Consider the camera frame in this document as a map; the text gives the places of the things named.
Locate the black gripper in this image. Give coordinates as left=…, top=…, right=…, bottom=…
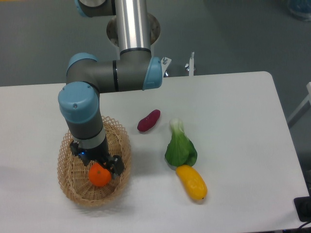
left=69, top=138, right=124, bottom=179

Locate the orange fruit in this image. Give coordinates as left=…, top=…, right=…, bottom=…
left=88, top=163, right=112, bottom=187

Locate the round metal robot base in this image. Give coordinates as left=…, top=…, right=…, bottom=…
left=106, top=13, right=161, bottom=47

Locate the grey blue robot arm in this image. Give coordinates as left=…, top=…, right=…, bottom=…
left=58, top=0, right=163, bottom=177

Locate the woven wicker basket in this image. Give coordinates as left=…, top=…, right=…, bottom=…
left=57, top=116, right=132, bottom=207

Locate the purple sweet potato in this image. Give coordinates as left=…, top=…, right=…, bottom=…
left=137, top=109, right=161, bottom=132

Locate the green bok choy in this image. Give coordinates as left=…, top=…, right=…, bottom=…
left=165, top=118, right=197, bottom=167

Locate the yellow mango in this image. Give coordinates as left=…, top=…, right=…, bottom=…
left=176, top=165, right=208, bottom=201

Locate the blue object top right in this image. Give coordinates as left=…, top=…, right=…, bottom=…
left=287, top=0, right=311, bottom=22

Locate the metal table clamp bracket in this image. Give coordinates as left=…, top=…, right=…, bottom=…
left=161, top=57, right=172, bottom=78

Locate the white clamp post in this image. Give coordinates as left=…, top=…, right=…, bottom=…
left=185, top=51, right=195, bottom=76

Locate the black device with cable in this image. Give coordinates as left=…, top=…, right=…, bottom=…
left=294, top=196, right=311, bottom=229

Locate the white frame at right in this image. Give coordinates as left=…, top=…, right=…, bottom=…
left=287, top=82, right=311, bottom=129

